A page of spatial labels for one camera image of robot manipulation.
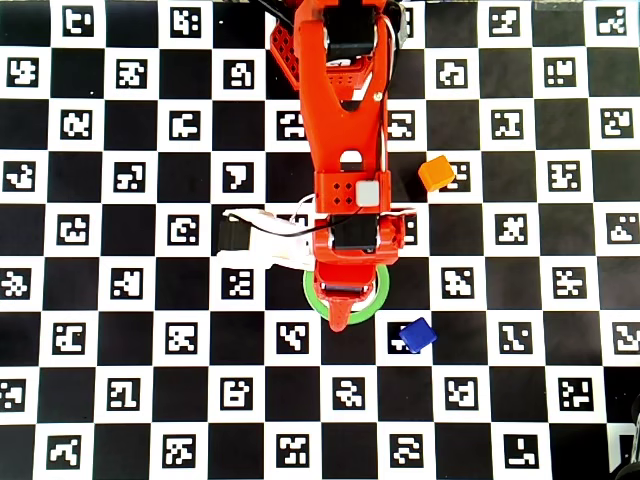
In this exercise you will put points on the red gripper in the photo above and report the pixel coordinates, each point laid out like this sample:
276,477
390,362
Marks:
345,290

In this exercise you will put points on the blue cube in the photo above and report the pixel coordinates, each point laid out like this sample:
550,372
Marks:
417,335

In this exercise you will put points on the orange cube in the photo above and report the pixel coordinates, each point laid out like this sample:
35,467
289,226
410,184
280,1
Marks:
436,172

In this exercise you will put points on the red robot arm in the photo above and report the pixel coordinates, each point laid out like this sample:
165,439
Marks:
345,130

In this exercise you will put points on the black white marker board mat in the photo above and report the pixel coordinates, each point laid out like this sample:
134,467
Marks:
75,300

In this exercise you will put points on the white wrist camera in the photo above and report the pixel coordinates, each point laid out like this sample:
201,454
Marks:
232,235

